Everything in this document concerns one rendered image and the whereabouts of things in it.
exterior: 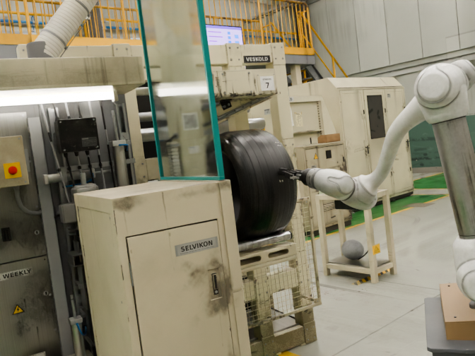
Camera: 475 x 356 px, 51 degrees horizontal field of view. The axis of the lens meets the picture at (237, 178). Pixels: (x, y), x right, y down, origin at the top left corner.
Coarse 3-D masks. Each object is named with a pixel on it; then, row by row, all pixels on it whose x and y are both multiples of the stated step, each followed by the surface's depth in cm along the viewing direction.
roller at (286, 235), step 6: (276, 234) 242; (282, 234) 243; (288, 234) 244; (246, 240) 234; (252, 240) 235; (258, 240) 235; (264, 240) 237; (270, 240) 238; (276, 240) 240; (282, 240) 242; (240, 246) 230; (246, 246) 232; (252, 246) 234; (258, 246) 236
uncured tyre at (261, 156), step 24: (240, 144) 229; (264, 144) 232; (240, 168) 225; (264, 168) 225; (288, 168) 231; (240, 192) 226; (264, 192) 223; (288, 192) 230; (240, 216) 230; (264, 216) 227; (288, 216) 235; (240, 240) 240
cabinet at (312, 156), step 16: (320, 144) 685; (336, 144) 709; (304, 160) 665; (320, 160) 685; (336, 160) 708; (304, 192) 672; (320, 192) 683; (304, 208) 676; (304, 224) 680; (336, 224) 707
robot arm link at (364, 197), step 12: (408, 108) 174; (420, 108) 170; (396, 120) 178; (408, 120) 174; (420, 120) 173; (396, 132) 178; (384, 144) 186; (396, 144) 182; (384, 156) 188; (384, 168) 192; (360, 180) 198; (372, 180) 197; (384, 180) 197; (360, 192) 197; (372, 192) 198; (348, 204) 202; (360, 204) 201; (372, 204) 203
